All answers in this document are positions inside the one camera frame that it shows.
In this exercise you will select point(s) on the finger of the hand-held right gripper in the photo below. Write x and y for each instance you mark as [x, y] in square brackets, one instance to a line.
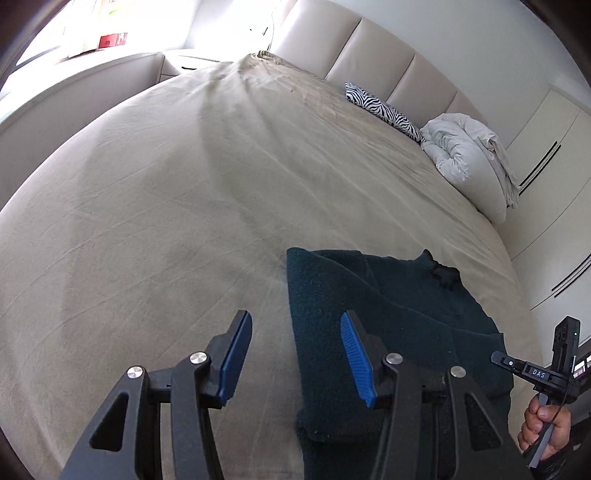
[521, 367]

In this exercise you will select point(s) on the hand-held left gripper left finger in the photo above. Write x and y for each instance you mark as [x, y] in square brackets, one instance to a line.
[235, 355]

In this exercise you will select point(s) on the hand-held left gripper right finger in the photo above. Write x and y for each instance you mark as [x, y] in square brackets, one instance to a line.
[358, 355]

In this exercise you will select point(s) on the dark teal fleece garment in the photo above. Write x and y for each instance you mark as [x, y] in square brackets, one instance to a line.
[415, 314]

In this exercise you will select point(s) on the person's right hand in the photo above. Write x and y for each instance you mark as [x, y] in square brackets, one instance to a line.
[558, 427]

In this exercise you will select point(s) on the white wardrobe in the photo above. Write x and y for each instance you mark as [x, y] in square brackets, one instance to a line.
[554, 207]

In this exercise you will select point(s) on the bed with beige sheet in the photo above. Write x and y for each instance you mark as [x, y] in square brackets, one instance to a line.
[184, 207]

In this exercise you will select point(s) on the white folded duvet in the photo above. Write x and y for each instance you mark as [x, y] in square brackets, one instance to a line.
[461, 157]

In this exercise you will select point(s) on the zebra print pillow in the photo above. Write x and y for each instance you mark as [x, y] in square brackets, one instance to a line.
[383, 110]

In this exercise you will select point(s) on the white nightstand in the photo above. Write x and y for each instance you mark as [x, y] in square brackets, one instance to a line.
[184, 62]

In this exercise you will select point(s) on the cream padded headboard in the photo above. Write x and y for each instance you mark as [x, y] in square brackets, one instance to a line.
[369, 50]

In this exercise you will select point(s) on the red box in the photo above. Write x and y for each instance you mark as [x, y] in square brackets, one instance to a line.
[111, 40]

